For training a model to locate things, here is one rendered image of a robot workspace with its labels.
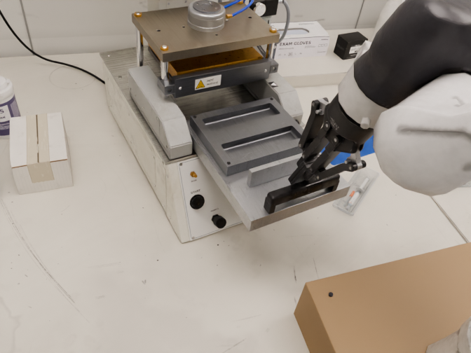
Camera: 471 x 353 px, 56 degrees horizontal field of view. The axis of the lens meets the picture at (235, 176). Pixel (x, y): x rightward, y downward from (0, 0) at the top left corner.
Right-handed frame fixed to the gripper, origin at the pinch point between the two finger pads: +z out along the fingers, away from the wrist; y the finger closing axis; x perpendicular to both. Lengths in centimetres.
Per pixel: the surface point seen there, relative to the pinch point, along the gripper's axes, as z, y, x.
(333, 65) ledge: 42, -46, 59
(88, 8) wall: 48, -90, -10
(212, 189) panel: 22.7, -9.8, -7.8
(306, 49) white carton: 42, -54, 53
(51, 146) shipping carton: 34, -36, -35
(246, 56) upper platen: 8.9, -32.1, 7.0
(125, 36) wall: 57, -84, 0
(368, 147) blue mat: 34, -11, 46
